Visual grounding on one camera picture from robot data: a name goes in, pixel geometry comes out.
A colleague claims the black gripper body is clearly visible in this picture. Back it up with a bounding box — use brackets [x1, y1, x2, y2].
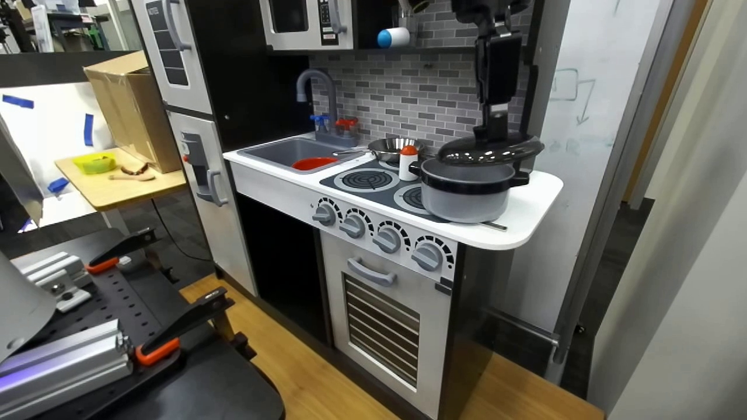
[474, 22, 521, 145]

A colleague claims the black pot lid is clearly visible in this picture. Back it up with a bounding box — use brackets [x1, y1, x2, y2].
[439, 137, 545, 165]

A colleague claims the grey toy pot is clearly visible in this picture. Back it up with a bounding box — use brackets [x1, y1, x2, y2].
[409, 159, 531, 223]

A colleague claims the silver steel pot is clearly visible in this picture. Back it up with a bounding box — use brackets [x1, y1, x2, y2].
[370, 134, 429, 165]

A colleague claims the blue white cylinder toy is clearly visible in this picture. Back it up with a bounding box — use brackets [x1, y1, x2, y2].
[375, 27, 412, 48]

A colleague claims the toy kitchen play set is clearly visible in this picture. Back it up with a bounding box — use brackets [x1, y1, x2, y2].
[128, 0, 569, 420]

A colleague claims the grey toy faucet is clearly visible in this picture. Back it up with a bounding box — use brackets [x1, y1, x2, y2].
[294, 67, 361, 150]

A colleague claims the cardboard box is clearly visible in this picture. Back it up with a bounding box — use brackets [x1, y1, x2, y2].
[84, 50, 183, 172]

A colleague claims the wooden side table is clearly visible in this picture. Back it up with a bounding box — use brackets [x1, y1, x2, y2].
[57, 150, 188, 213]

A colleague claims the black perforated board with clamps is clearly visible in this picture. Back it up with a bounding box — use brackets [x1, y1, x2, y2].
[0, 227, 288, 420]

